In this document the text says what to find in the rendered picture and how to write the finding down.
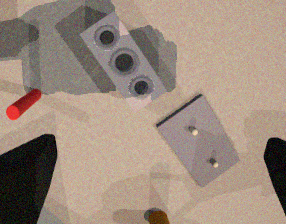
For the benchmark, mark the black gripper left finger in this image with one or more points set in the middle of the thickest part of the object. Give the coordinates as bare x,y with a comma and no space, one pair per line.
25,177

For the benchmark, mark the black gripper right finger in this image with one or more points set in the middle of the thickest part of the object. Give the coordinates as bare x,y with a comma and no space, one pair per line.
275,159

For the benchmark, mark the red peg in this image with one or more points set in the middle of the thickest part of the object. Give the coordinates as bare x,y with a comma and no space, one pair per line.
20,106

